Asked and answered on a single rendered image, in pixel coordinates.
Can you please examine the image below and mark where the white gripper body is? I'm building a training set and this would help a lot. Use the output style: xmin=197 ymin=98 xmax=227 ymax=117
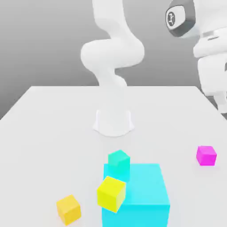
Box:
xmin=197 ymin=56 xmax=227 ymax=98

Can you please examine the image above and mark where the small magenta cube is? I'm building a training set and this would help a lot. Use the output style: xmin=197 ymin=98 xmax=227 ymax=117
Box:
xmin=196 ymin=145 xmax=217 ymax=167

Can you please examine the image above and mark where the small teal cube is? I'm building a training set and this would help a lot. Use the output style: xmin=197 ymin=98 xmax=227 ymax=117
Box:
xmin=108 ymin=149 xmax=131 ymax=183

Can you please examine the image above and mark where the small yellow cube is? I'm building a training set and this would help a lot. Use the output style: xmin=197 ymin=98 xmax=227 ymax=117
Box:
xmin=97 ymin=176 xmax=127 ymax=214

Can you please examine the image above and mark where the small orange cube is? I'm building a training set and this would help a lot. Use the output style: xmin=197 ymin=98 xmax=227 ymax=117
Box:
xmin=56 ymin=194 xmax=82 ymax=227

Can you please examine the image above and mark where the large cyan box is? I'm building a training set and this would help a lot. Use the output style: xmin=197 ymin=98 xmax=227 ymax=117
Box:
xmin=102 ymin=163 xmax=171 ymax=227

